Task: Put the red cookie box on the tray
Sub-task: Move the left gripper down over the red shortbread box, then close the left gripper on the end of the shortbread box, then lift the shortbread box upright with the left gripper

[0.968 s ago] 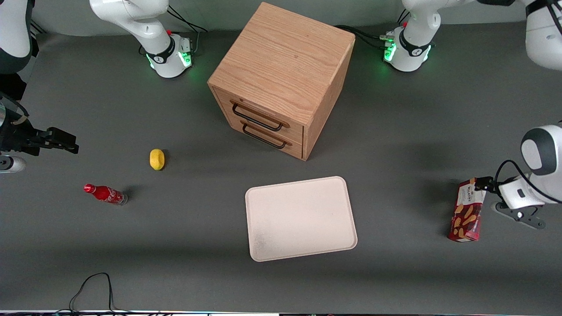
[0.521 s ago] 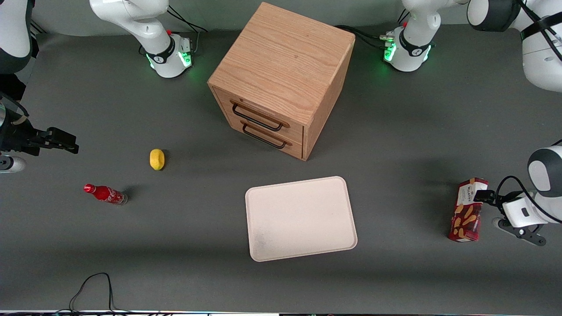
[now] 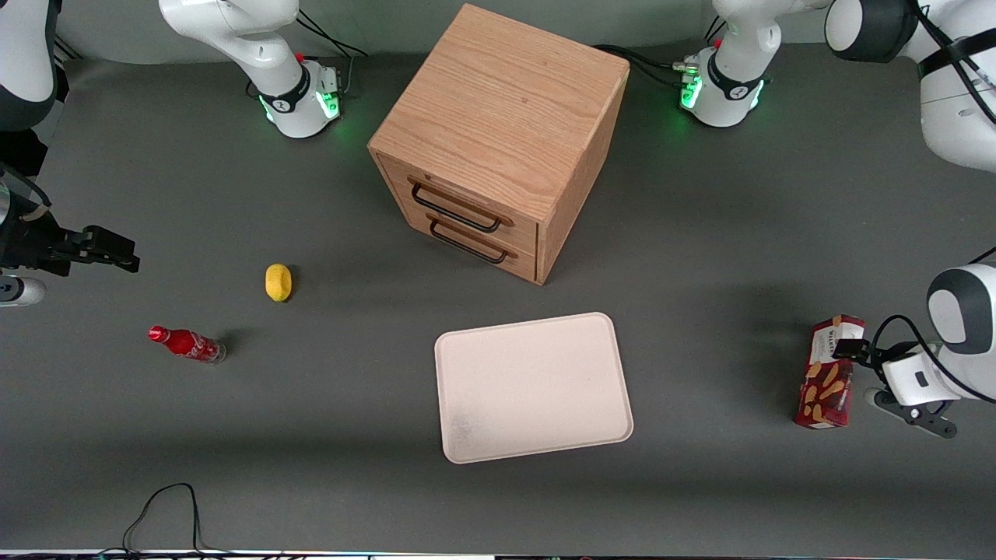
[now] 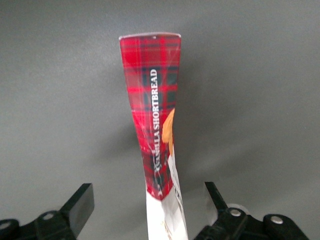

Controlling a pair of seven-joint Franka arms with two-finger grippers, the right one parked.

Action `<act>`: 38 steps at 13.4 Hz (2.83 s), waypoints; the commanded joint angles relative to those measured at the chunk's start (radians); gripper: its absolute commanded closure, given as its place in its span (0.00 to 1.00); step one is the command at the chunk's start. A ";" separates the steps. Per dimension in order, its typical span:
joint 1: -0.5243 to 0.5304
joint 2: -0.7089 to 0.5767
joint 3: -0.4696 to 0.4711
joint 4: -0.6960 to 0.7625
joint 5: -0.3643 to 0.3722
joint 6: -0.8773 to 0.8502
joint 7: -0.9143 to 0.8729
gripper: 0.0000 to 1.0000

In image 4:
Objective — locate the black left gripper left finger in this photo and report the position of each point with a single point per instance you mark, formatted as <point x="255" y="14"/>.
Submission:
<point x="75" y="212"/>

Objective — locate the red tartan cookie box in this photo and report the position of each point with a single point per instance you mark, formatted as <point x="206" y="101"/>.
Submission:
<point x="150" y="100"/>

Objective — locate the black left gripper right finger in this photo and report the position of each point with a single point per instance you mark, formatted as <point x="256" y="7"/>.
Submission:
<point x="232" y="225"/>

